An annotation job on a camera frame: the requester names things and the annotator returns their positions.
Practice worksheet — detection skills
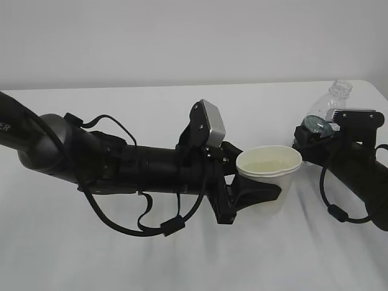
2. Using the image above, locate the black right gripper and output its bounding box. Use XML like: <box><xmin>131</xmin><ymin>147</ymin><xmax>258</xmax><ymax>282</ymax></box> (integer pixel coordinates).
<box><xmin>295</xmin><ymin>111</ymin><xmax>385</xmax><ymax>182</ymax></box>

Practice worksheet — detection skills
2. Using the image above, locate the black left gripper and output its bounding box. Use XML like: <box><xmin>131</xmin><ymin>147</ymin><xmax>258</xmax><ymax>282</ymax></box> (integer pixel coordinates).
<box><xmin>178</xmin><ymin>141</ymin><xmax>281</xmax><ymax>224</ymax></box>

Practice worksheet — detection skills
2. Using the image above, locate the clear green-label water bottle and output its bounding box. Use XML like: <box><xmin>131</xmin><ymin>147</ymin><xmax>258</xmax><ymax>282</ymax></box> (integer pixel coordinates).
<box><xmin>292</xmin><ymin>79</ymin><xmax>353</xmax><ymax>150</ymax></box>

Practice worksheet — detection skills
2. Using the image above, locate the white paper cup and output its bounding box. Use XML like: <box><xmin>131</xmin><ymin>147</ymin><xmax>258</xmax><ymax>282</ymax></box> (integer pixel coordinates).
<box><xmin>236</xmin><ymin>145</ymin><xmax>303</xmax><ymax>216</ymax></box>

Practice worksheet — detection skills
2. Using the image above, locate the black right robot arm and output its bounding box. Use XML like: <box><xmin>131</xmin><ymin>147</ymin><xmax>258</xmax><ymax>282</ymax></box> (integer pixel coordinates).
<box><xmin>293</xmin><ymin>108</ymin><xmax>387</xmax><ymax>231</ymax></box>

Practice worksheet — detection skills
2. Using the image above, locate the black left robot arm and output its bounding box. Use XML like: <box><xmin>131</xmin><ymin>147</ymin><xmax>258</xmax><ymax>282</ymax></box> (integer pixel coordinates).
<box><xmin>1</xmin><ymin>94</ymin><xmax>281</xmax><ymax>224</ymax></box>

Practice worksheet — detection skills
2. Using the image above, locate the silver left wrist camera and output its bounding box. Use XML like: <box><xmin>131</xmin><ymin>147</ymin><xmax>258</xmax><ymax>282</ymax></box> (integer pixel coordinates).
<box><xmin>201</xmin><ymin>99</ymin><xmax>226</xmax><ymax>148</ymax></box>

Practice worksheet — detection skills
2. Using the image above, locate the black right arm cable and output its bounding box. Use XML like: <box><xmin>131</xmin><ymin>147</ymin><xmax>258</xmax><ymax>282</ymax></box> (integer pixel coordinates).
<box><xmin>319</xmin><ymin>144</ymin><xmax>388</xmax><ymax>224</ymax></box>

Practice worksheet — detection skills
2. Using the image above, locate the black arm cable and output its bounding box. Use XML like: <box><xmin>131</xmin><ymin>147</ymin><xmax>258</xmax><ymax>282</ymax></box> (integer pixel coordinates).
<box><xmin>18</xmin><ymin>104</ymin><xmax>210</xmax><ymax>239</ymax></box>
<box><xmin>319</xmin><ymin>144</ymin><xmax>388</xmax><ymax>224</ymax></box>

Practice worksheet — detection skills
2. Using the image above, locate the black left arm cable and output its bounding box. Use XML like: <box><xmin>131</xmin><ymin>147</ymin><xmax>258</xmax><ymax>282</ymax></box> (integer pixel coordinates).
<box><xmin>18</xmin><ymin>104</ymin><xmax>210</xmax><ymax>239</ymax></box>

